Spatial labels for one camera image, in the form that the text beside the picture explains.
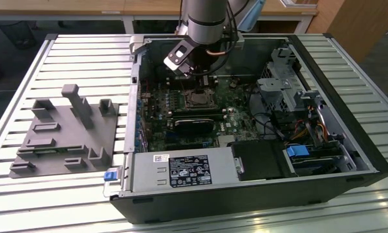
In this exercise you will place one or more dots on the black RAM slot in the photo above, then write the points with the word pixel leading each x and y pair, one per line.
pixel 198 115
pixel 198 110

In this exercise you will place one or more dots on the black open PC case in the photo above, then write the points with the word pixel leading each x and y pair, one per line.
pixel 214 208

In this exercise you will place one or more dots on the silver topped CPU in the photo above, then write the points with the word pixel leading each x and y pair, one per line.
pixel 198 99

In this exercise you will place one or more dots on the silver power supply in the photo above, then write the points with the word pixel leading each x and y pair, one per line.
pixel 148 170

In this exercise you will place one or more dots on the CPU socket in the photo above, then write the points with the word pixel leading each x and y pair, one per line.
pixel 183 106

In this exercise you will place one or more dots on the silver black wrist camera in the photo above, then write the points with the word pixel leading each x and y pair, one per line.
pixel 179 56

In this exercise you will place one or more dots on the black plastic shroud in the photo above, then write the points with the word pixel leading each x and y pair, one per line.
pixel 262 160

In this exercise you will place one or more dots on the silver finned heat sink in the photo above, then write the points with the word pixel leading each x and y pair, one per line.
pixel 227 140

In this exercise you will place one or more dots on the green motherboard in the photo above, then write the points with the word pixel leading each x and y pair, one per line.
pixel 236 121

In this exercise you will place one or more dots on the metal disk cage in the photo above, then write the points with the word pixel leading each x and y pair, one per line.
pixel 274 84

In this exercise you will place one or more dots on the grey parts rack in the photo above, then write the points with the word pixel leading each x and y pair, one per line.
pixel 61 136

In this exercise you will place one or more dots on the white tray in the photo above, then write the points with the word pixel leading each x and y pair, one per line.
pixel 298 2

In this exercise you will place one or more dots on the wooden desk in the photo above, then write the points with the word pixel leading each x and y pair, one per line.
pixel 84 7

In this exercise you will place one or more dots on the blue case latch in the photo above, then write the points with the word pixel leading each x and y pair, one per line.
pixel 111 176

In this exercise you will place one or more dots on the blue expansion slot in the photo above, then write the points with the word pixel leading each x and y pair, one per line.
pixel 207 144

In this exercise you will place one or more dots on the graphics card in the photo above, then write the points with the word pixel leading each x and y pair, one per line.
pixel 194 125

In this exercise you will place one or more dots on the wooden cabinet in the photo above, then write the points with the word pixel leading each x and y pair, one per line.
pixel 359 24

